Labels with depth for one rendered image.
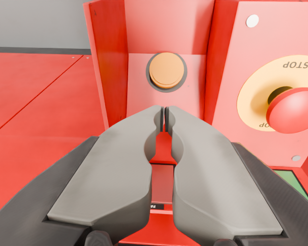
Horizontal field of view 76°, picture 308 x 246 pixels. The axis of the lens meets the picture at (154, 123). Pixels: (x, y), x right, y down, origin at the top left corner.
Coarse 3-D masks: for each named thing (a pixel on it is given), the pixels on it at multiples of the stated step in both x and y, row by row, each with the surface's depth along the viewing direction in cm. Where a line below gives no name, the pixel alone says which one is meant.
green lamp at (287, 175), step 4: (276, 172) 21; (280, 172) 21; (284, 172) 21; (288, 172) 21; (284, 176) 20; (288, 176) 20; (292, 176) 20; (288, 180) 20; (292, 180) 20; (296, 180) 20; (292, 184) 19; (296, 184) 19; (296, 188) 19; (300, 188) 19; (300, 192) 19; (304, 192) 19; (304, 196) 18
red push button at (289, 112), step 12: (276, 96) 16; (288, 96) 14; (300, 96) 14; (276, 108) 14; (288, 108) 14; (300, 108) 14; (276, 120) 15; (288, 120) 15; (300, 120) 15; (288, 132) 16
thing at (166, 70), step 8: (160, 56) 22; (168, 56) 21; (176, 56) 22; (152, 64) 22; (160, 64) 22; (168, 64) 21; (176, 64) 21; (152, 72) 22; (160, 72) 22; (168, 72) 22; (176, 72) 21; (152, 80) 23; (160, 80) 22; (168, 80) 22; (176, 80) 21
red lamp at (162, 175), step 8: (152, 168) 21; (160, 168) 21; (168, 168) 21; (152, 176) 20; (160, 176) 20; (168, 176) 20; (152, 184) 19; (160, 184) 19; (168, 184) 19; (152, 192) 19; (160, 192) 19; (168, 192) 19; (152, 200) 18; (160, 200) 18; (168, 200) 18
